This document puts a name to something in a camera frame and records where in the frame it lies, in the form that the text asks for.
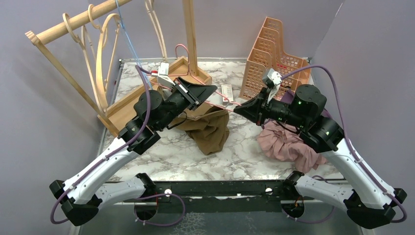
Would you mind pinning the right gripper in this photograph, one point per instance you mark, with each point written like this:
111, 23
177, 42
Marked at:
252, 109

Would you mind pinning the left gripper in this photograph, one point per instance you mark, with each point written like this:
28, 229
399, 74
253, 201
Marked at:
195, 94

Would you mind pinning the brown skirt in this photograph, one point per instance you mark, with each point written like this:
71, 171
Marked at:
207, 126

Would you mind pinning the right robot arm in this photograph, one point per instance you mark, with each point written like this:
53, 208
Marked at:
369, 202

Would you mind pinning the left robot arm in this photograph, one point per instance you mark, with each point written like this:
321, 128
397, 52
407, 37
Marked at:
82, 196

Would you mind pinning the pink skirt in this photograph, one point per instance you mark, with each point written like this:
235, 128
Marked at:
282, 143

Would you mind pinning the wooden hanger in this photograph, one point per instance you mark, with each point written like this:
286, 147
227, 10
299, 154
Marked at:
104, 62
149, 4
85, 42

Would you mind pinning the wooden hanger right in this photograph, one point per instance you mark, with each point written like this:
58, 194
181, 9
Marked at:
149, 4

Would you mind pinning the wooden hanger leftmost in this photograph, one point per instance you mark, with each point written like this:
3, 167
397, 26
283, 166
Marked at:
85, 42

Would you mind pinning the small white red box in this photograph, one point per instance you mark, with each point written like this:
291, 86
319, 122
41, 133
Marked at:
227, 92

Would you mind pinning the purple garment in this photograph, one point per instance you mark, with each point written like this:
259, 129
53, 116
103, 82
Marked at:
288, 97

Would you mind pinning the peach plastic file organizer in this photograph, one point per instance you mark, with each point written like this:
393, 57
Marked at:
267, 52

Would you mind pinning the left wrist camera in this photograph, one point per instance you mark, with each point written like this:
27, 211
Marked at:
161, 73

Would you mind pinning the blue wire hanger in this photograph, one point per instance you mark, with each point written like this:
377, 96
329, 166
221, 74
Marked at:
145, 80

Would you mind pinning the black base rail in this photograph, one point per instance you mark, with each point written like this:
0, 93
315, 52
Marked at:
219, 196

